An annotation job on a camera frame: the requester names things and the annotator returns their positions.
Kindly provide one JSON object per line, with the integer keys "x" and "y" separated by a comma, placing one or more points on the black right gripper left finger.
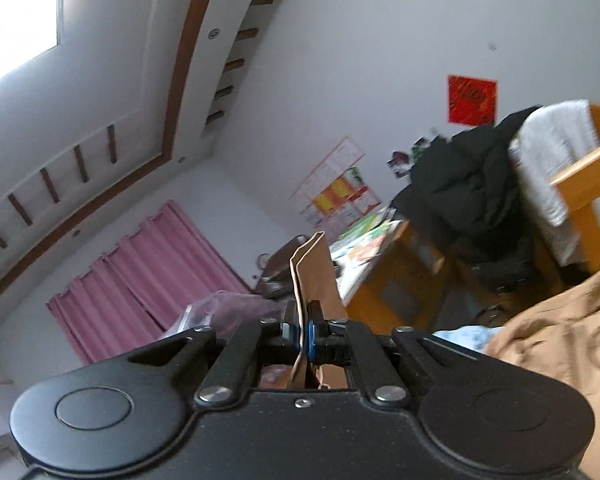
{"x": 254, "y": 346}

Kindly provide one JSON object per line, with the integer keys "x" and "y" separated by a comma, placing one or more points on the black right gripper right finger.
{"x": 353, "y": 346}

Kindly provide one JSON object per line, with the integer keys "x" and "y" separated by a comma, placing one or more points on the tan large garment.
{"x": 526, "y": 408}

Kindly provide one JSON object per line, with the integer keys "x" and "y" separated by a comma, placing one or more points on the clear plastic bag with clothes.
{"x": 224, "y": 312}

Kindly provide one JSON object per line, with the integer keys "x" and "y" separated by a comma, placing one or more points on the dark brown bag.
{"x": 275, "y": 281}

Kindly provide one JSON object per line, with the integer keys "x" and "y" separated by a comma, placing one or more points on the colourful magazine on desk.
{"x": 357, "y": 250}

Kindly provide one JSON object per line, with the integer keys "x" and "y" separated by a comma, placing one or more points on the wooden side desk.
{"x": 404, "y": 283}

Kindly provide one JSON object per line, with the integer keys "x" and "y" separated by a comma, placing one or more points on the pink curtain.
{"x": 130, "y": 296}

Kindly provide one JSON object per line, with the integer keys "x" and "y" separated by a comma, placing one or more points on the light blue blanket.
{"x": 472, "y": 337}

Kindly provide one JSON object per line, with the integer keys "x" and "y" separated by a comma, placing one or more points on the black jacket on bedframe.
{"x": 464, "y": 195}

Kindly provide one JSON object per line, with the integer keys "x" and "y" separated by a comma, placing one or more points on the white grey knitted blanket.
{"x": 550, "y": 140}

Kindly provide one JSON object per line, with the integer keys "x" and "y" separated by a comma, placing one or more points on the wooden bed headboard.
{"x": 580, "y": 186}

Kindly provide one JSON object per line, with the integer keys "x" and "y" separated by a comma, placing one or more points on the wall calendar poster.
{"x": 334, "y": 195}

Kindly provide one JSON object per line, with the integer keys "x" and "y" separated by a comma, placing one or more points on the small photos on wall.
{"x": 401, "y": 162}

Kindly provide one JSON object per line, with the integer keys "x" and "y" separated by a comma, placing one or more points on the red square wall paper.
{"x": 472, "y": 101}

